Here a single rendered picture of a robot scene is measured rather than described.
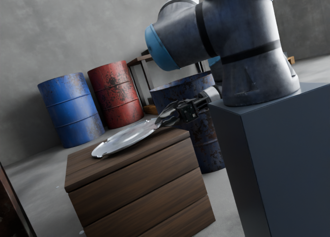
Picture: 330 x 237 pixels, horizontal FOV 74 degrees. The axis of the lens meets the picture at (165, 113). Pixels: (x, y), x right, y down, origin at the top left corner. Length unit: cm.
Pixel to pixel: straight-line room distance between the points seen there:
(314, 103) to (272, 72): 9
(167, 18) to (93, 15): 344
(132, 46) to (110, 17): 57
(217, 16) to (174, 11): 11
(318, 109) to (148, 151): 45
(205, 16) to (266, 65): 15
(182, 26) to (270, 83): 20
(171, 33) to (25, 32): 340
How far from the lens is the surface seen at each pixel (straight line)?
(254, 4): 45
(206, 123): 108
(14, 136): 369
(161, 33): 49
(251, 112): 40
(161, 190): 73
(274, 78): 44
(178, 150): 72
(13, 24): 383
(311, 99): 46
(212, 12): 46
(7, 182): 60
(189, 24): 47
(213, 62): 82
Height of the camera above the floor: 56
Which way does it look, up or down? 10 degrees down
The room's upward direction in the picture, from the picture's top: 18 degrees counter-clockwise
